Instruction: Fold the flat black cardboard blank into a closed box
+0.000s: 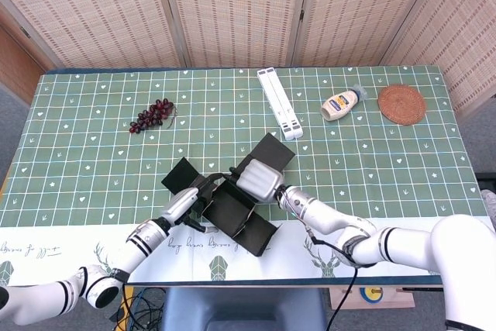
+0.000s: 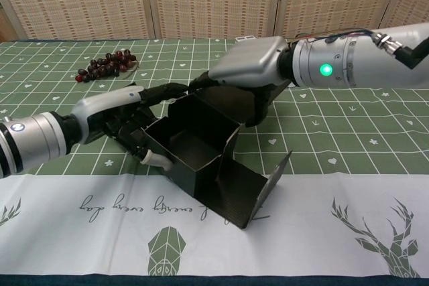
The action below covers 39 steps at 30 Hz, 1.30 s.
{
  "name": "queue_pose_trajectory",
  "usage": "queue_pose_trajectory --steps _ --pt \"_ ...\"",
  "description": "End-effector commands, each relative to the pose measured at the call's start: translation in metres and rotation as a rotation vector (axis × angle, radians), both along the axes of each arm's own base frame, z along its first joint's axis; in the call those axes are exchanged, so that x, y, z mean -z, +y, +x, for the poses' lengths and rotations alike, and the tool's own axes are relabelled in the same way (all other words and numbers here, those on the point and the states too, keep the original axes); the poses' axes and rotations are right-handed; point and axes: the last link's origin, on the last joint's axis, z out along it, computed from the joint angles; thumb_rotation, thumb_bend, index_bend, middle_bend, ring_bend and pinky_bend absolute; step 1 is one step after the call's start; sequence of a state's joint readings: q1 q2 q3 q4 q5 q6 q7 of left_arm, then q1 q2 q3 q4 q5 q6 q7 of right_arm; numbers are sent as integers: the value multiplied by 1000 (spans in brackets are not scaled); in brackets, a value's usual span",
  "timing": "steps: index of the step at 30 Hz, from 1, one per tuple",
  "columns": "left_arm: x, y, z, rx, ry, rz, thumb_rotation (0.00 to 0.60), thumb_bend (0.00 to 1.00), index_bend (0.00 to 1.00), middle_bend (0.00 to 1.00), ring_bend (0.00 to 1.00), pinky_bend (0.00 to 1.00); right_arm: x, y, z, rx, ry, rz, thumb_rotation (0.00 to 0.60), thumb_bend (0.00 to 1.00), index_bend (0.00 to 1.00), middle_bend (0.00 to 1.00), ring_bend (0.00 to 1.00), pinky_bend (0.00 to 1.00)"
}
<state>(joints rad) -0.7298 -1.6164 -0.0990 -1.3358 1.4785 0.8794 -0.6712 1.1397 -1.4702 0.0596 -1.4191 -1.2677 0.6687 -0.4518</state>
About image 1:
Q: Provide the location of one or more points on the orange wooden door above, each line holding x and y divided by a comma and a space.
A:
15, 67

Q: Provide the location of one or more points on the white folding laptop stand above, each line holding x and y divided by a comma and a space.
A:
281, 106

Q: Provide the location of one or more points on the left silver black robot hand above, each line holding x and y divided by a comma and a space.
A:
180, 205

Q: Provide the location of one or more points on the small black block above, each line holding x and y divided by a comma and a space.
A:
486, 181

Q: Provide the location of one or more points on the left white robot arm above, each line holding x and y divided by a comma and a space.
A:
143, 238

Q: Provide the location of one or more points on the bamboo folding screen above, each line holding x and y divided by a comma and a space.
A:
232, 9

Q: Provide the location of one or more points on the black foldable cardboard box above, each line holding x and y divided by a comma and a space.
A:
232, 207

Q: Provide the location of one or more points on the cream mayonnaise squeeze bottle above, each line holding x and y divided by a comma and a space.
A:
339, 106

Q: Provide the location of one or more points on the green checked tablecloth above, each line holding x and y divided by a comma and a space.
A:
77, 152

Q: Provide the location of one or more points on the grey fabric bundle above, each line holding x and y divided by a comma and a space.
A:
489, 207

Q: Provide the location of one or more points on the round brown woven coaster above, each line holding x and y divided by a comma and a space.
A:
402, 104

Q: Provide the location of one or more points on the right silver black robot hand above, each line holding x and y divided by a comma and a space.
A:
259, 180

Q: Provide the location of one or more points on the light wooden board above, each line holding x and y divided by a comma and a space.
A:
391, 299

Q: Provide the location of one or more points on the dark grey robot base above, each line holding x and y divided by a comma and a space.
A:
244, 307

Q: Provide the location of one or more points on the dark red grape bunch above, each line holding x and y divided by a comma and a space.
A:
151, 116

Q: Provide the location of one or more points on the blue yellow tape roll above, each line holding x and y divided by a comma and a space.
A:
370, 295

